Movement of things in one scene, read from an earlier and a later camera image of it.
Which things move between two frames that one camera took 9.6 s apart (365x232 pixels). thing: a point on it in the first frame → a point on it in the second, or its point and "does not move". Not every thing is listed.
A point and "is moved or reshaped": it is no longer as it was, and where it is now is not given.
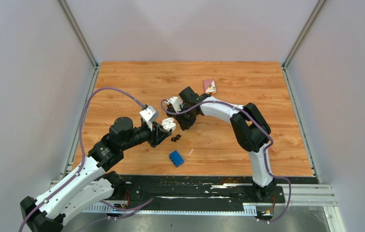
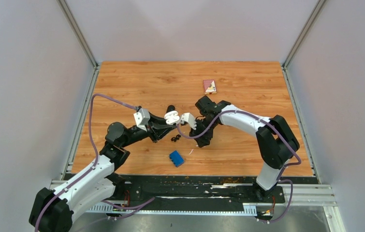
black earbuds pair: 177,137 does not move
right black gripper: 186,124 → 204,139
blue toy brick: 176,158 does not move
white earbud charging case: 168,123 is moved or reshaped
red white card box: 210,86 does not move
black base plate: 196,191 does not move
